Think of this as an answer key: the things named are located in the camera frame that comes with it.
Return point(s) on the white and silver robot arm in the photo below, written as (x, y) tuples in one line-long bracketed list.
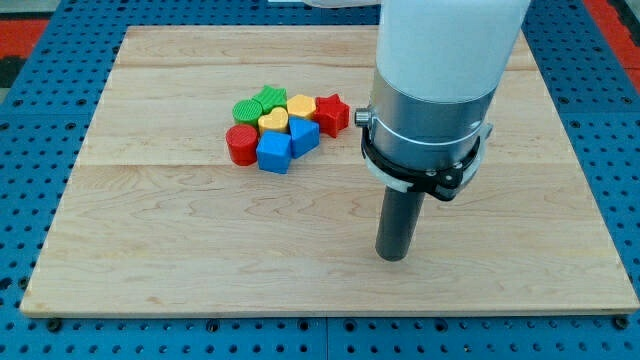
[(438, 64)]

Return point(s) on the blue triangular block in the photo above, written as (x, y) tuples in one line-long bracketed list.
[(305, 136)]

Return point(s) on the blue cube block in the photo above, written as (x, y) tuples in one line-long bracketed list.
[(274, 152)]

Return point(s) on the red star block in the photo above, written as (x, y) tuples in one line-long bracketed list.
[(332, 114)]

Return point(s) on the yellow heart block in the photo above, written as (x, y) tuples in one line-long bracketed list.
[(277, 121)]

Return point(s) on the yellow hexagon block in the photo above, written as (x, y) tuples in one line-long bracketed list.
[(301, 106)]

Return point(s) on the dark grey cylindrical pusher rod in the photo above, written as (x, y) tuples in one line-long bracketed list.
[(399, 216)]

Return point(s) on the red cylinder block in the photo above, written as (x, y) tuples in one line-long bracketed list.
[(242, 141)]

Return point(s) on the green star block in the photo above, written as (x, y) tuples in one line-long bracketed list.
[(271, 97)]

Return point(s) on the green cylinder block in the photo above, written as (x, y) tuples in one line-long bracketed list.
[(247, 112)]

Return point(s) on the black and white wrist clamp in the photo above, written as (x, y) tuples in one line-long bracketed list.
[(443, 184)]

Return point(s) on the light wooden board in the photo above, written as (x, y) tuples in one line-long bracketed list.
[(157, 222)]

